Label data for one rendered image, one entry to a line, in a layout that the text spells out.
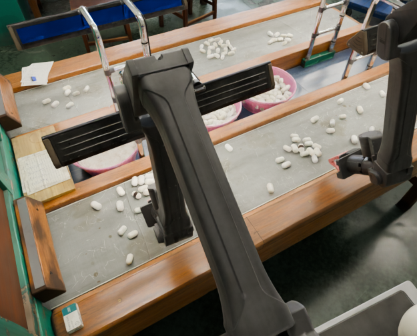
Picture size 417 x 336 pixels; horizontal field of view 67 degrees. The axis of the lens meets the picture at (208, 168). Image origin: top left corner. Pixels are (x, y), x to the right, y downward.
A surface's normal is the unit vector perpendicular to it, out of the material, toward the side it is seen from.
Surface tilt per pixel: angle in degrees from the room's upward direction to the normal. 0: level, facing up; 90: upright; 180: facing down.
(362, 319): 0
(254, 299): 24
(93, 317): 0
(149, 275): 0
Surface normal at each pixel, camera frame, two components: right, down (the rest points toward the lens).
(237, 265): 0.18, -0.28
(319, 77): 0.00, -0.62
